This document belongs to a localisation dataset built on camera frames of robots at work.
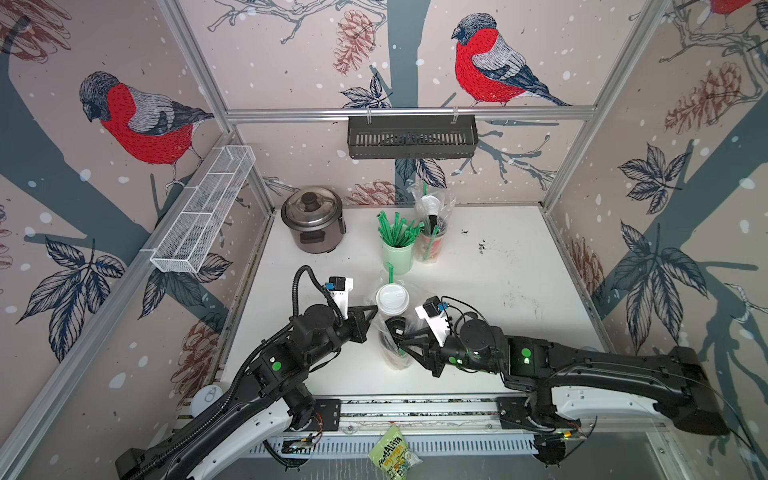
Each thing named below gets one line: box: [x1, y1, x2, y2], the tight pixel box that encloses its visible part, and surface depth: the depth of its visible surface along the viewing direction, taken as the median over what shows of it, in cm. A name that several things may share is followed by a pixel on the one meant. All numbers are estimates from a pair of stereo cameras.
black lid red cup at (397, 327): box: [385, 316, 409, 369], surface depth 71 cm
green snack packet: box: [368, 424, 423, 480], surface depth 69 cm
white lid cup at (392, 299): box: [375, 283, 410, 317], surface depth 78 cm
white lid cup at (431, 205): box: [421, 195, 442, 216], surface depth 100 cm
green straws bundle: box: [376, 211, 425, 248], surface depth 94 cm
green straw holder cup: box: [381, 241, 415, 275], surface depth 97 cm
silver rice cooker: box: [281, 186, 347, 254], surface depth 98 cm
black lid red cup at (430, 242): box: [417, 214, 446, 264], surface depth 92 cm
